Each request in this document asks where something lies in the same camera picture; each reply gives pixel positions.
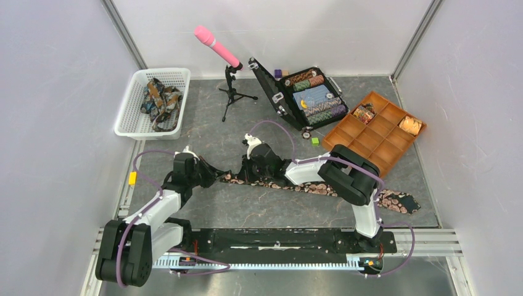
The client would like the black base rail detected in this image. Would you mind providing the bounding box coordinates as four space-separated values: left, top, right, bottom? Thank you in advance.
179 228 398 265

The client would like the dark blue patterned tie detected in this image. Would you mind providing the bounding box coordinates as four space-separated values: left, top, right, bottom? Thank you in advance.
140 78 183 132

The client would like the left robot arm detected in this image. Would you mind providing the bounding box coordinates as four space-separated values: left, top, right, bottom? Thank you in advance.
95 149 226 287

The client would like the rolled dark patterned tie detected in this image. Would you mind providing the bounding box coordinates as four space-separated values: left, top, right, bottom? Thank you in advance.
352 103 376 125

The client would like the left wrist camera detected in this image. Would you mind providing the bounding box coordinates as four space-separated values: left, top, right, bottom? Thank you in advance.
175 146 199 160

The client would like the orange compartment tray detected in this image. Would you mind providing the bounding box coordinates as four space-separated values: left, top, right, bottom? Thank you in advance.
321 91 427 178

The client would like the yellow block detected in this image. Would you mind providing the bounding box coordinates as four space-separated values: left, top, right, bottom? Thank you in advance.
128 171 138 186

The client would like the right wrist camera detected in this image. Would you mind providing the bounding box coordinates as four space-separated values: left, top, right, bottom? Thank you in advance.
242 133 263 159

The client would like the loose poker chip stack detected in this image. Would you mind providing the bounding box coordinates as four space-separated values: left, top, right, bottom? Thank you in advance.
301 126 313 139

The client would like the rolled tan patterned tie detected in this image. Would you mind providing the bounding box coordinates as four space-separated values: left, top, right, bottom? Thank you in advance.
398 115 423 136

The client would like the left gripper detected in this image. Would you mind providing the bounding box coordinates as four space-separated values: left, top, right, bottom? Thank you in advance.
187 156 226 189

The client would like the black poker chip case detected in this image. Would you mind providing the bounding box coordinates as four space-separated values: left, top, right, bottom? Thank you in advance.
249 57 348 131

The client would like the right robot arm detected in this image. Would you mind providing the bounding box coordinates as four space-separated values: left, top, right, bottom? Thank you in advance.
229 143 384 252

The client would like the white plastic basket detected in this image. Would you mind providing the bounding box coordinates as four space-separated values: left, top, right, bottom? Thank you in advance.
114 67 191 141

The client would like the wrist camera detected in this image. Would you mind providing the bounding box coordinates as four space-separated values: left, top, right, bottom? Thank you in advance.
242 133 263 159
175 146 199 160

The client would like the black floral tie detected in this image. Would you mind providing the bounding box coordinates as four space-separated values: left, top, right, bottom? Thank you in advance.
219 173 421 215

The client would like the black tripod stand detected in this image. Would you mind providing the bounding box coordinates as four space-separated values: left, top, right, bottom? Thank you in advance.
218 64 258 122

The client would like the pink microphone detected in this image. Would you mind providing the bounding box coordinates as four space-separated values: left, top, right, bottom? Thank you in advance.
194 25 243 70

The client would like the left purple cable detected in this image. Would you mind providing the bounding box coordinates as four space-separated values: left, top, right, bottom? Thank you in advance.
115 149 232 289

